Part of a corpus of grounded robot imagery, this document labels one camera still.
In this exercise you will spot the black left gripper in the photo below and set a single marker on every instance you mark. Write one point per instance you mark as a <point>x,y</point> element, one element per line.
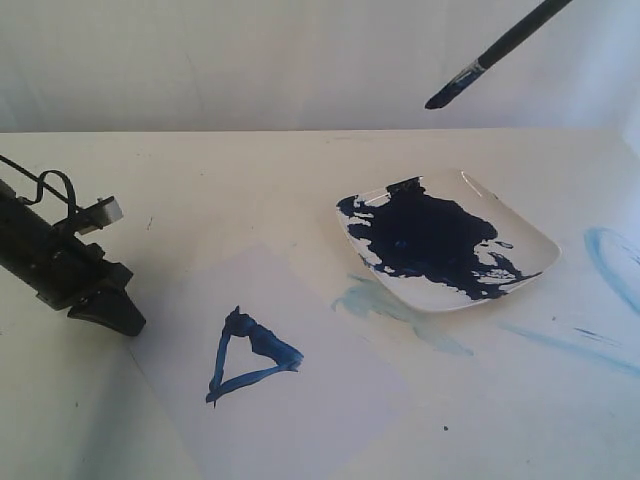
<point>66,275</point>

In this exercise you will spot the white paper sheet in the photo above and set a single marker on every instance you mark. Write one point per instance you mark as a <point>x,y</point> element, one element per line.
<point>259,377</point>

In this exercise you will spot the black paintbrush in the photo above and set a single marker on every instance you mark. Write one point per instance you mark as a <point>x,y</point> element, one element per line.
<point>503,46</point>

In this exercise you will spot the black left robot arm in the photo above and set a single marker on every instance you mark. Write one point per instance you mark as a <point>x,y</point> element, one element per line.
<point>26,237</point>

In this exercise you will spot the white square paint plate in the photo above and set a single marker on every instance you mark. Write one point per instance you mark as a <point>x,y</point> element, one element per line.
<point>443,242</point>

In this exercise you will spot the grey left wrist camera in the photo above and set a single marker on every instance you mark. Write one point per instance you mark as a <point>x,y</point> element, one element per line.
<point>98,216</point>

